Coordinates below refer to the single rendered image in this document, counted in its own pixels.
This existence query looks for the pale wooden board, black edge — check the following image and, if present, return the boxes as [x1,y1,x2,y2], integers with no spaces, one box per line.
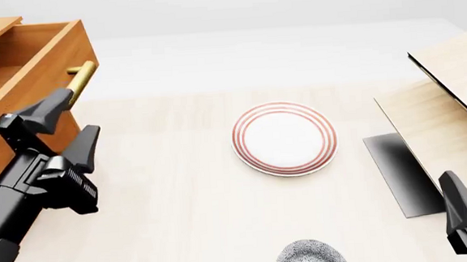
[405,24,467,141]

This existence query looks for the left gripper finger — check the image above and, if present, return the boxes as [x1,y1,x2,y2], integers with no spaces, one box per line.
[59,124,104,176]
[8,87,75,138]

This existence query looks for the grey patterned bowl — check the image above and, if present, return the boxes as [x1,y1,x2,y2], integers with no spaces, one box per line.
[272,236,352,262]

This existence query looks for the brass drawer handle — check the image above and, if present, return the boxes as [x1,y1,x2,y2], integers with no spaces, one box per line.
[65,59,100,106]

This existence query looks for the white plate with red rings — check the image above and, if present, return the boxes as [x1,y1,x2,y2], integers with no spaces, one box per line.
[228,97,341,182]

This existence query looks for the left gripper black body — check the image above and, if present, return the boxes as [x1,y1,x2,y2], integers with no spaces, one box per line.
[0,108,101,221]

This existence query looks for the wooden cabinet drawer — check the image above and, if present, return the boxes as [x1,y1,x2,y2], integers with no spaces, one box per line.
[0,19,105,143]

